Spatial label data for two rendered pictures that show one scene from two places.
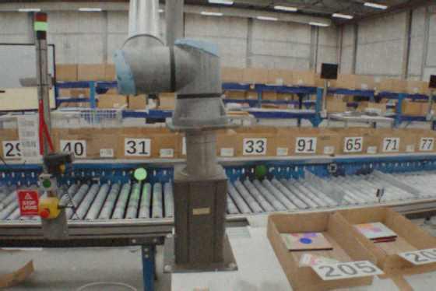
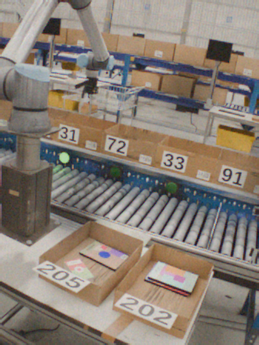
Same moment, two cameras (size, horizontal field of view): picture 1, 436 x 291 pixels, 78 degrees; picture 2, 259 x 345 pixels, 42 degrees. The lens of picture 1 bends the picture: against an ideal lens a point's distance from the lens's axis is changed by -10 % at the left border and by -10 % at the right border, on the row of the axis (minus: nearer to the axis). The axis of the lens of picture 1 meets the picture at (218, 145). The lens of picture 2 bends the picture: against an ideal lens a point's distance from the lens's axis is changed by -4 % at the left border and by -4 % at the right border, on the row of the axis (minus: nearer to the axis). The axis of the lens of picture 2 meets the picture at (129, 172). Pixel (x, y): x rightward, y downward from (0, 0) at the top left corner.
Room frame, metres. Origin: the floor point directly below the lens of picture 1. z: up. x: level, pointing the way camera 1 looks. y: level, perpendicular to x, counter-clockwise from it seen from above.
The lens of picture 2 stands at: (-0.04, -1.02, 1.67)
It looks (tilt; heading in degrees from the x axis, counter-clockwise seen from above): 21 degrees down; 28
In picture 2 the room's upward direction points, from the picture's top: 9 degrees clockwise
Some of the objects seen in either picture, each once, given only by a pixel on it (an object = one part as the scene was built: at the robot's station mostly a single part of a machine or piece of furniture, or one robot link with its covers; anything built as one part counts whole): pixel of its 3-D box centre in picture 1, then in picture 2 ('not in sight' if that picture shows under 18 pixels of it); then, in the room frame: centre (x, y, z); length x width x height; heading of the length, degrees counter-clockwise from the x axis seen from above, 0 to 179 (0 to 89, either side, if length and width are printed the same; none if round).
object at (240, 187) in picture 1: (247, 197); (133, 206); (1.63, -0.18, 0.72); 0.52 x 0.05 x 0.05; 11
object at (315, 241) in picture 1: (304, 241); (105, 255); (1.07, -0.37, 0.76); 0.19 x 0.14 x 0.02; 92
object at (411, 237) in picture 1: (385, 237); (166, 286); (1.02, -0.69, 0.80); 0.38 x 0.28 x 0.10; 7
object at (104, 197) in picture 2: not in sight; (103, 198); (1.59, 0.01, 0.72); 0.52 x 0.05 x 0.05; 11
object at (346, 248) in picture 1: (314, 246); (93, 259); (0.96, -0.37, 0.80); 0.38 x 0.28 x 0.10; 5
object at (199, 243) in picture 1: (198, 212); (25, 195); (0.99, 0.06, 0.91); 0.26 x 0.26 x 0.33; 8
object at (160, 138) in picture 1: (148, 142); (85, 132); (1.96, 0.48, 0.96); 0.39 x 0.29 x 0.17; 101
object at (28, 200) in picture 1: (35, 202); not in sight; (1.13, 0.80, 0.85); 0.16 x 0.01 x 0.13; 101
